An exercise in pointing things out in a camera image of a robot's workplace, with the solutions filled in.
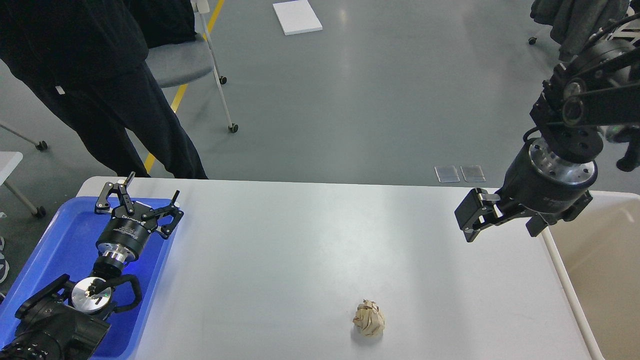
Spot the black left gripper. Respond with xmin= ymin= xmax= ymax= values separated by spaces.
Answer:
xmin=94 ymin=171 xmax=185 ymax=262

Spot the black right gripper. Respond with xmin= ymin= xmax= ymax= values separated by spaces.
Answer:
xmin=454 ymin=137 xmax=598 ymax=243

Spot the brown paper ball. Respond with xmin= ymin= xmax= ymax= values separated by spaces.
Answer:
xmin=352 ymin=299 xmax=386 ymax=338

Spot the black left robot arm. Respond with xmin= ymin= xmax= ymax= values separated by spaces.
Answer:
xmin=1 ymin=175 xmax=185 ymax=360

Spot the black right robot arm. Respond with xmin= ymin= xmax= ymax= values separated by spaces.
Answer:
xmin=454 ymin=13 xmax=639 ymax=243

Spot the right clear floor plate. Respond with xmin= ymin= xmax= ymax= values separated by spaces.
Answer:
xmin=460 ymin=165 xmax=487 ymax=183

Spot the clear floor plate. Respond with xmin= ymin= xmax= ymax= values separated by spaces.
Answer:
xmin=460 ymin=165 xmax=487 ymax=183
xmin=434 ymin=165 xmax=461 ymax=183

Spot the left clear floor plate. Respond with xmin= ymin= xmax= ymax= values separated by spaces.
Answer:
xmin=434 ymin=165 xmax=461 ymax=183

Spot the blue plastic tray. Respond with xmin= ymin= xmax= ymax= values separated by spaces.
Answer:
xmin=0 ymin=196 xmax=174 ymax=360

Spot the beige waste bin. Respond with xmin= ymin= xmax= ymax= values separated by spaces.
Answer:
xmin=541 ymin=191 xmax=640 ymax=360

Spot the grey side table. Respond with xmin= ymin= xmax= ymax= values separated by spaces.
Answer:
xmin=0 ymin=121 xmax=49 ymax=219

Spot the grey seat white chair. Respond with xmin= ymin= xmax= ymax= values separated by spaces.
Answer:
xmin=146 ymin=0 xmax=239 ymax=133

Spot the person in black clothes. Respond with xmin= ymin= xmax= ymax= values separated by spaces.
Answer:
xmin=0 ymin=0 xmax=207 ymax=180

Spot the black jacket on chair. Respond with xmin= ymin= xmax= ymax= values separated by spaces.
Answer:
xmin=124 ymin=0 xmax=196 ymax=49

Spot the white chair with grey jacket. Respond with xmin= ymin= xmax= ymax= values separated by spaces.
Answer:
xmin=530 ymin=0 xmax=631 ymax=64

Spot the white board on floor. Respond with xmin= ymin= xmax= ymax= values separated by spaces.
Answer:
xmin=272 ymin=0 xmax=323 ymax=35

